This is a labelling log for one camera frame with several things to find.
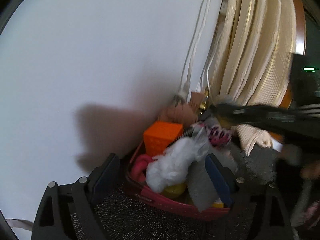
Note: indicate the small beige box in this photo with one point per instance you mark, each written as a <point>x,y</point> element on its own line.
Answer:
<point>197,99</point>

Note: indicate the white fluffy stuffing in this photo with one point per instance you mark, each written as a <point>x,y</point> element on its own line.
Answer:
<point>172,165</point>

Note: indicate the person's right hand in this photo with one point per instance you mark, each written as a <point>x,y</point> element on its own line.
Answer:
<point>311,171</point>

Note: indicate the beige stocking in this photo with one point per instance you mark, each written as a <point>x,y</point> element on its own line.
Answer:
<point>178,115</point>

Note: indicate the orange slatted toy cube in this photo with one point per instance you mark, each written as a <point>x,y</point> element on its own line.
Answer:
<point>161,137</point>

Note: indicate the red box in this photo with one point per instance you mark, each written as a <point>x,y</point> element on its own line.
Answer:
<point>175,205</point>

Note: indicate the cream curtain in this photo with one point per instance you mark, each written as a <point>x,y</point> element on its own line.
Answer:
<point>257,55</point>

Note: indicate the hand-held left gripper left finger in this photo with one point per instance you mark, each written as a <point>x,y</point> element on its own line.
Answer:
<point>105,180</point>

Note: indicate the white pink sock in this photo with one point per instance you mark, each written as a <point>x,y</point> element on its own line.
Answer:
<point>307,210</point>

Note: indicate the grey sock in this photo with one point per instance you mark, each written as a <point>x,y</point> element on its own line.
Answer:
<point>200,187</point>

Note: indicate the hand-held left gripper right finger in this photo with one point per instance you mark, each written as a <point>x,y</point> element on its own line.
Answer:
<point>218,180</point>

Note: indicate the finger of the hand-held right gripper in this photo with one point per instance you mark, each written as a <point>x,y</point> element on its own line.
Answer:
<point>240,115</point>

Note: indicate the yellow plastic ball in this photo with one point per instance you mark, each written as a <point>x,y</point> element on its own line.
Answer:
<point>175,191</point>

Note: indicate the wooden window frame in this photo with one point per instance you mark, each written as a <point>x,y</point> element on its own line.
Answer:
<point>300,30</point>

